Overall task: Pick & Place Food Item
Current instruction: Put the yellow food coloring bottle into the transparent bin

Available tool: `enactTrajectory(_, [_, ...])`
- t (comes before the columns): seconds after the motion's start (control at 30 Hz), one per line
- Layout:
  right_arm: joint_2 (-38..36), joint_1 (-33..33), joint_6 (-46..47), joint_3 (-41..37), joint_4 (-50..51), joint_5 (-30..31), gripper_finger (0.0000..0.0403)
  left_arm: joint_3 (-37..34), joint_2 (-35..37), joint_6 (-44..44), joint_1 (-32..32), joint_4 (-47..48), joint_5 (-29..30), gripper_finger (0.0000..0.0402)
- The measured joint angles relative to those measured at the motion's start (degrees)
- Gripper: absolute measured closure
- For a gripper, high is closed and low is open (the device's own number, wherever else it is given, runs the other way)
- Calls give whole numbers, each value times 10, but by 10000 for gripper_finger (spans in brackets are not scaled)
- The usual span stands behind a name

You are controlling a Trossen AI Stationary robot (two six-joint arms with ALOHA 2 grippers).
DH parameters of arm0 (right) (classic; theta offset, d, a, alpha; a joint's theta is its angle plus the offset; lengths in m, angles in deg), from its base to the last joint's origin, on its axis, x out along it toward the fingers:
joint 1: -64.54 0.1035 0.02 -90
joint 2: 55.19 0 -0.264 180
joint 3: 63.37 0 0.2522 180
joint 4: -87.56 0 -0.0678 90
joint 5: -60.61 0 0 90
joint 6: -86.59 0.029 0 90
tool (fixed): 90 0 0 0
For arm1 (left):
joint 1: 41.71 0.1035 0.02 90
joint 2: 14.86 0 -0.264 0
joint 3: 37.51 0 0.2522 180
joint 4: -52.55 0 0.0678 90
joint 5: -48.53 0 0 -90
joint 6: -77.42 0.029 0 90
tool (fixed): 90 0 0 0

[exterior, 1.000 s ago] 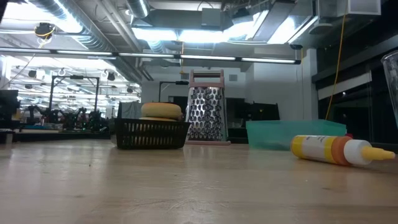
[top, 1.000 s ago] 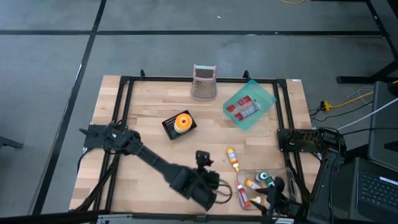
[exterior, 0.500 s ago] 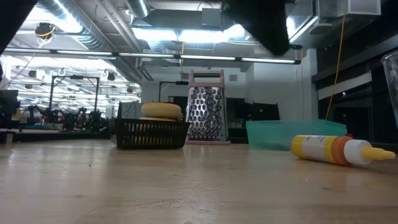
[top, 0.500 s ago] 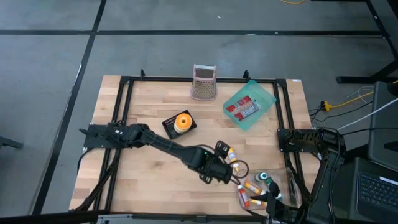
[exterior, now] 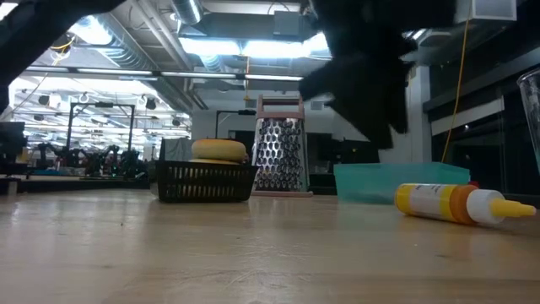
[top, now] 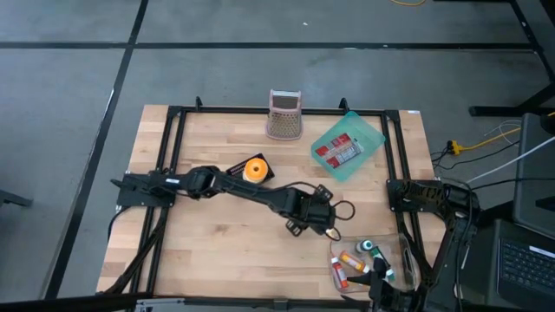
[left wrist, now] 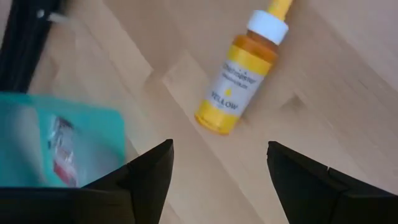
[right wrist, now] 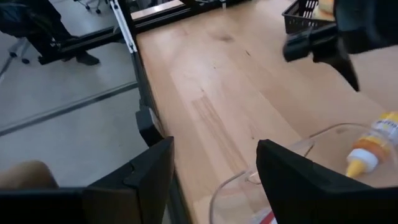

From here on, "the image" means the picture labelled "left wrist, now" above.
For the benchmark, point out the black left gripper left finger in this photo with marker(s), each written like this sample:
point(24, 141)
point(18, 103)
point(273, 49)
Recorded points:
point(133, 193)

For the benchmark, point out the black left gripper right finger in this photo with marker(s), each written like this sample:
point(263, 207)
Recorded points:
point(317, 199)

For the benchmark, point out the yellow food colouring bottle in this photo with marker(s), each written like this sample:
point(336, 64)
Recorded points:
point(236, 90)

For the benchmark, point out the teal plastic container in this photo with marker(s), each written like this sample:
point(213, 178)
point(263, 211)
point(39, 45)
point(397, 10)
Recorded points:
point(99, 133)

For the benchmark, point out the black aluminium table frame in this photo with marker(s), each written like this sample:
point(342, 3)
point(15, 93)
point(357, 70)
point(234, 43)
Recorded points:
point(21, 46)

